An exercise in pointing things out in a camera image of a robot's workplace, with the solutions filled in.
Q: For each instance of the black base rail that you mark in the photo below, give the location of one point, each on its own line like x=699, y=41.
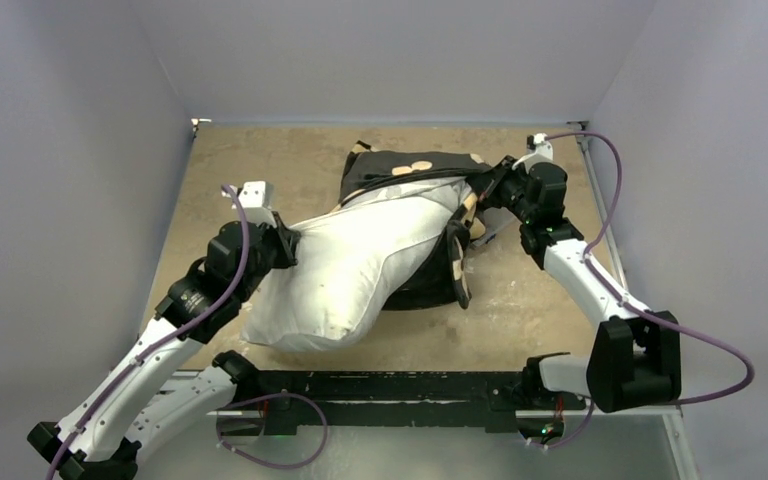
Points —
x=489, y=400

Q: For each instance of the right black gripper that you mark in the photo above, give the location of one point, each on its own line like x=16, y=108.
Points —
x=496, y=183

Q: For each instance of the white pillow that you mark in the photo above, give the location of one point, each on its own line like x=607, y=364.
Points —
x=335, y=293

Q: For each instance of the clear plastic screw box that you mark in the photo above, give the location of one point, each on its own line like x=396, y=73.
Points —
x=487, y=224

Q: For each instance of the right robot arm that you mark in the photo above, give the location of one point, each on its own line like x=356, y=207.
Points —
x=635, y=356

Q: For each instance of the black floral pillowcase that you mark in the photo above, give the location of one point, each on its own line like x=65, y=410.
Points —
x=434, y=212

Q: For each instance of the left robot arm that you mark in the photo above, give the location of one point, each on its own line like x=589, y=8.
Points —
x=121, y=424

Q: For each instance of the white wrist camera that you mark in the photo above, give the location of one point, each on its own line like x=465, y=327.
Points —
x=538, y=150
x=256, y=200

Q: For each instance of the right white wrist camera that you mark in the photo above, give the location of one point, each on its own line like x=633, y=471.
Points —
x=538, y=150

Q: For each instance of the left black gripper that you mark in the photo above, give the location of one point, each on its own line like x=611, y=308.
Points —
x=283, y=238

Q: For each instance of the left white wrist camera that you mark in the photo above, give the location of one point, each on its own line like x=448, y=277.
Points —
x=256, y=200

